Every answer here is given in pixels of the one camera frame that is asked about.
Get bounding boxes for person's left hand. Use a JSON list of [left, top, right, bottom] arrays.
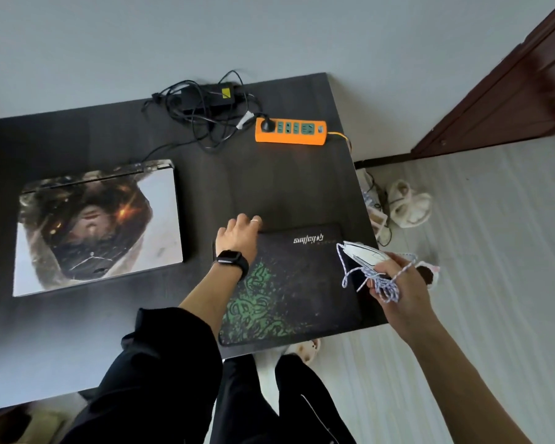
[[215, 213, 263, 266]]

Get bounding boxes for person's right hand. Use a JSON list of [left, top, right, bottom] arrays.
[[368, 253, 440, 347]]

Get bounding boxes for white cable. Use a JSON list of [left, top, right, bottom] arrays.
[[336, 242, 419, 305]]

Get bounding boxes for white computer mouse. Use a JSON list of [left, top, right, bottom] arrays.
[[342, 240, 393, 269]]

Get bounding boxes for dark green patterned mouse pad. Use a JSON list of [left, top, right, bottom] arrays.
[[212, 222, 364, 347]]

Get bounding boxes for laptop with printed portrait skin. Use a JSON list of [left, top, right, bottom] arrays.
[[12, 159, 184, 297]]

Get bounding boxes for thick black power cord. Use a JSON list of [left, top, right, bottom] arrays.
[[166, 70, 276, 151]]

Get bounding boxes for thin black charger cable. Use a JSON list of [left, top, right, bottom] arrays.
[[129, 80, 241, 165]]

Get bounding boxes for person's left forearm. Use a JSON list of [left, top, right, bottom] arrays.
[[178, 265, 242, 339]]

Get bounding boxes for person's right forearm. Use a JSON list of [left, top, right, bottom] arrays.
[[409, 318, 533, 444]]

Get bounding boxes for dark wooden desk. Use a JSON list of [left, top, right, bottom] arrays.
[[0, 72, 389, 412]]

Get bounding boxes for black smartwatch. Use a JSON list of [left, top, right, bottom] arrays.
[[212, 249, 250, 282]]

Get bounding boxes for white slipper with dark lining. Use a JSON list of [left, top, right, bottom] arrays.
[[416, 261, 441, 290]]

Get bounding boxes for white fluffy slipper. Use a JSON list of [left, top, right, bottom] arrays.
[[403, 191, 434, 229], [387, 179, 415, 223]]

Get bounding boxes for white patterned slipper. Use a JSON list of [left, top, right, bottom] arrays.
[[295, 338, 321, 364]]

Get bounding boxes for orange power strip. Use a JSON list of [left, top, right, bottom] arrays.
[[254, 117, 328, 147]]

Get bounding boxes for black shirt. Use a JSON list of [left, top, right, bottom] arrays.
[[60, 307, 224, 444]]

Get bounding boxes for black trousers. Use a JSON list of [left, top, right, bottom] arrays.
[[210, 353, 357, 444]]

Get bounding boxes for orange power strip cable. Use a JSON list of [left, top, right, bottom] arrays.
[[326, 131, 352, 154]]

